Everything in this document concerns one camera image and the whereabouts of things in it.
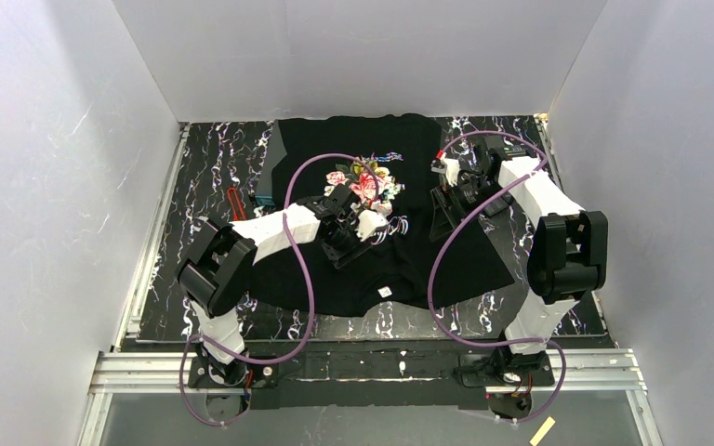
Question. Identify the blue black box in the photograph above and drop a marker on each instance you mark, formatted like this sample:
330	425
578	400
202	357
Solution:
264	201

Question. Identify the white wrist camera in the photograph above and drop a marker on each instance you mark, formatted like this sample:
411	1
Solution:
369	223
446	168

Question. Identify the red handled tool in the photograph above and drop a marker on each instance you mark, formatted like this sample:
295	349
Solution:
236	204

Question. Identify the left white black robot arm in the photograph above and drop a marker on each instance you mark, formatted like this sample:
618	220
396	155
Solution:
216	271

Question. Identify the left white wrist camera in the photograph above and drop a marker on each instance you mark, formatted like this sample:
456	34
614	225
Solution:
369	223

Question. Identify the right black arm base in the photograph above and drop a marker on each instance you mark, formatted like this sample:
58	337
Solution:
503	368

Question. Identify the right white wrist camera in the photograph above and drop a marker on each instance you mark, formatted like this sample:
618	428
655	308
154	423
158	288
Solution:
446	168

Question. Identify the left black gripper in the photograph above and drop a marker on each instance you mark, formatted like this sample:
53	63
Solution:
345	247

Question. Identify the aluminium rail frame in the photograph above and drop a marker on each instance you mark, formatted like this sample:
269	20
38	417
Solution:
381	392

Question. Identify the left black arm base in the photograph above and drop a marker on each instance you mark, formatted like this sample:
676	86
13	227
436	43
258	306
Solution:
205	372

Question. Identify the black printed t-shirt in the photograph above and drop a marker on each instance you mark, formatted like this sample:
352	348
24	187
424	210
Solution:
355	152

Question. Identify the black marble pattern mat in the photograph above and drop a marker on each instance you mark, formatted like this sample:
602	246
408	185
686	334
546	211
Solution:
215	156

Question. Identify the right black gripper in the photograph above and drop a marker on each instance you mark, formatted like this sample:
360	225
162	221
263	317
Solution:
442	205

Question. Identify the white garment label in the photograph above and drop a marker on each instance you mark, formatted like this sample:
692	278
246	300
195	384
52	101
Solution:
384	292

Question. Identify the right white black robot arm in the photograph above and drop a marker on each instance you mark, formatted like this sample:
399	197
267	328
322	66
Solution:
567	260

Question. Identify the beige tape strip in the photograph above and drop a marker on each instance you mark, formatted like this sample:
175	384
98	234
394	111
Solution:
542	432

